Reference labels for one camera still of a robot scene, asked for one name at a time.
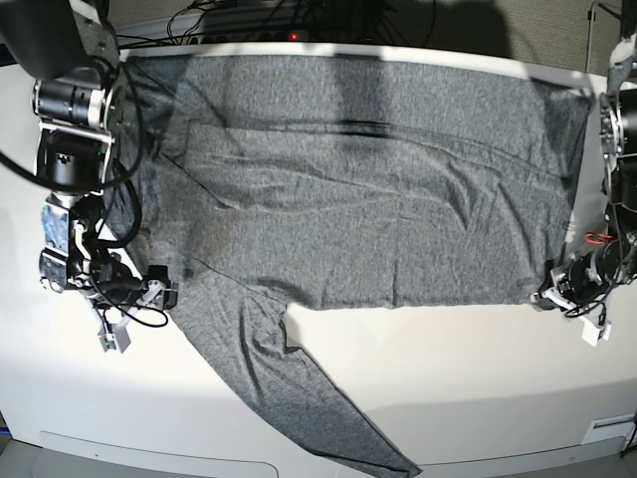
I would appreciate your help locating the white label plate on table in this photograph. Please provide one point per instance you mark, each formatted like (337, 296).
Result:
(609, 428)

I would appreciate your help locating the metal stand frame right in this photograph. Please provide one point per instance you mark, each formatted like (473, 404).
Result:
(602, 35)

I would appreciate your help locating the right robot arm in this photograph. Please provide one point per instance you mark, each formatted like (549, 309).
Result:
(71, 51)

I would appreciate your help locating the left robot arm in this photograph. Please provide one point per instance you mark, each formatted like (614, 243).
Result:
(613, 241)

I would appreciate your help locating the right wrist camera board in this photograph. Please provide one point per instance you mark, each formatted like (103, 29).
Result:
(117, 341)

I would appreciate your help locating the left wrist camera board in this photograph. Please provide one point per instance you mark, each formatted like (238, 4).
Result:
(592, 334)

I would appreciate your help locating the grey long-sleeve T-shirt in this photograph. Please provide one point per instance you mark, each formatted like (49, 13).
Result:
(341, 183)

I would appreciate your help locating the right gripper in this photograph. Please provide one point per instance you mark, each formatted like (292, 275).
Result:
(117, 298)

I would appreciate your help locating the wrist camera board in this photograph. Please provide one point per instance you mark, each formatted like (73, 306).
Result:
(117, 341)
(592, 334)

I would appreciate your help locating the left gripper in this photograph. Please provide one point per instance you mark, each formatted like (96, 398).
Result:
(579, 288)

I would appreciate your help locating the black power strip red light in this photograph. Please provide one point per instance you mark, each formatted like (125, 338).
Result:
(303, 32)

